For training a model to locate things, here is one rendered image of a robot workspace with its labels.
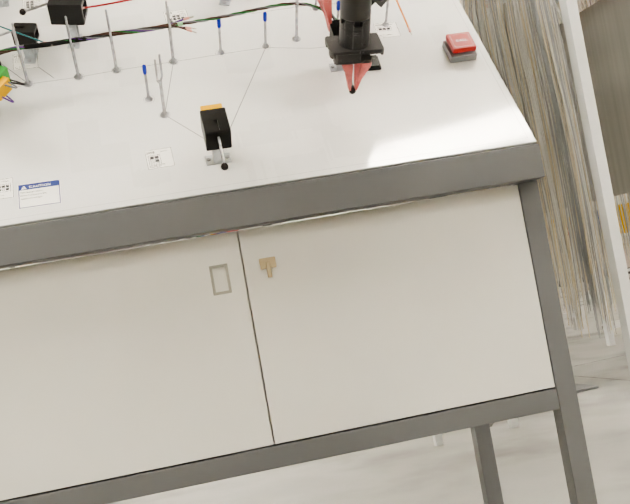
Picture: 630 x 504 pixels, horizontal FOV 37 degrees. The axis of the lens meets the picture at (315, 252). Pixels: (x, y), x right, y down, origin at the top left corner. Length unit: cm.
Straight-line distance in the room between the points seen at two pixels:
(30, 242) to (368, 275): 61
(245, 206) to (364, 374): 38
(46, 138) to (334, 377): 70
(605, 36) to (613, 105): 20
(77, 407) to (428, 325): 66
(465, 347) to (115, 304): 65
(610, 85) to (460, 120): 109
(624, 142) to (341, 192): 132
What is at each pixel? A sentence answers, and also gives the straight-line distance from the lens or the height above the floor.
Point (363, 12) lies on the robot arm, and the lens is 174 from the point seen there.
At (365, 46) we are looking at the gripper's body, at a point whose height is 109.
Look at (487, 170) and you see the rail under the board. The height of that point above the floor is 83.
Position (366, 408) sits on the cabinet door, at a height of 43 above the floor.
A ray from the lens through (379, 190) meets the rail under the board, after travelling 173.
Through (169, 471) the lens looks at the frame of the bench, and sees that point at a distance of 173.
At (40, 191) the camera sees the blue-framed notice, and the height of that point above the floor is 92.
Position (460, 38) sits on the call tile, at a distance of 199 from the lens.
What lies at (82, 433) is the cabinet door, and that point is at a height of 49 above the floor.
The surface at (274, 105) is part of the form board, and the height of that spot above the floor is 103.
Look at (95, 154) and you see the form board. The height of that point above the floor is 98.
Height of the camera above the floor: 67
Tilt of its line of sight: 2 degrees up
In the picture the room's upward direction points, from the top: 10 degrees counter-clockwise
